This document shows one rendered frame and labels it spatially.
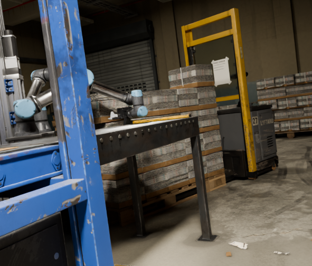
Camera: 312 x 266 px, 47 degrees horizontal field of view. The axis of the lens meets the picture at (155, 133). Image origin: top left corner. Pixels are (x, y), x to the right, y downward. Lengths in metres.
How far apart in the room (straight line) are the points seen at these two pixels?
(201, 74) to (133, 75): 7.20
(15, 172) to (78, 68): 0.33
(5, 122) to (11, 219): 1.89
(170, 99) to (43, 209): 2.55
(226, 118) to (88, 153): 3.38
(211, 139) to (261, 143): 0.76
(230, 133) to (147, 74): 6.62
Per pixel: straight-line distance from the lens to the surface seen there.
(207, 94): 3.75
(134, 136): 1.61
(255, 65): 9.61
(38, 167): 1.10
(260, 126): 4.28
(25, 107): 2.31
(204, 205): 2.38
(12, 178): 1.04
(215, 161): 3.81
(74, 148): 1.02
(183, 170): 3.42
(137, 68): 10.78
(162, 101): 3.26
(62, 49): 1.03
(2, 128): 2.68
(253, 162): 4.04
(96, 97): 2.83
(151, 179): 3.12
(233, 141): 4.28
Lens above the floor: 0.85
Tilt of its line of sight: 3 degrees down
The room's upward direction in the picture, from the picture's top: 7 degrees counter-clockwise
